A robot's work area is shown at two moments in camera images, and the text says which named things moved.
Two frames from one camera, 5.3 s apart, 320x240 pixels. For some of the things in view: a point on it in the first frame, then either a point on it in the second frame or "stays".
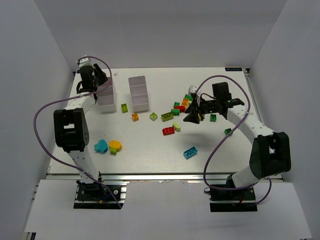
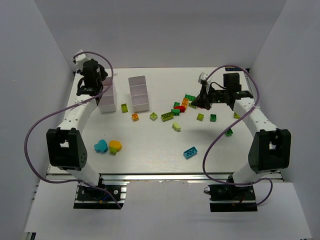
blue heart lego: (101, 146) stays
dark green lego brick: (175, 111) stays
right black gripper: (200, 108) → (208, 95)
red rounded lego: (181, 108) stays
